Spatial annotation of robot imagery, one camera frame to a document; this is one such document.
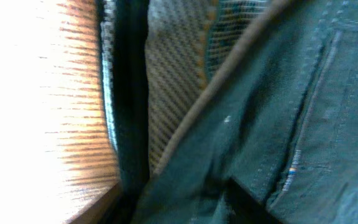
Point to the black shorts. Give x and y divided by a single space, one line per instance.
232 111

